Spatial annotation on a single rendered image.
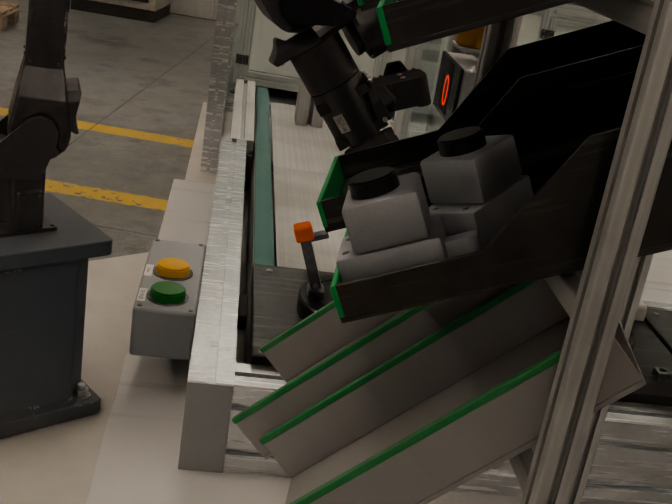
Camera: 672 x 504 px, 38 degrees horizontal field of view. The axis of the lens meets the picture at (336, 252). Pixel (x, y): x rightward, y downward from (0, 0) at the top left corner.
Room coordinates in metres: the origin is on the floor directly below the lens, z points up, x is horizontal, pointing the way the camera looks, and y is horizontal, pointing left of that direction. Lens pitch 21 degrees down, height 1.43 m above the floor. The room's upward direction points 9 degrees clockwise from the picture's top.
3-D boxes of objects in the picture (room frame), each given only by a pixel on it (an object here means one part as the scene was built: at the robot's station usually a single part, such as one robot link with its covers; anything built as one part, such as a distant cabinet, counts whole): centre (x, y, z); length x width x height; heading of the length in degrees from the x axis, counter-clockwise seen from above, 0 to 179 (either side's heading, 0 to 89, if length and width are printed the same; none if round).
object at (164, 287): (0.99, 0.18, 0.96); 0.04 x 0.04 x 0.02
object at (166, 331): (1.06, 0.19, 0.93); 0.21 x 0.07 x 0.06; 8
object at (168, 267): (1.06, 0.19, 0.96); 0.04 x 0.04 x 0.02
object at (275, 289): (1.00, -0.04, 0.96); 0.24 x 0.24 x 0.02; 8
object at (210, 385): (1.25, 0.15, 0.91); 0.89 x 0.06 x 0.11; 8
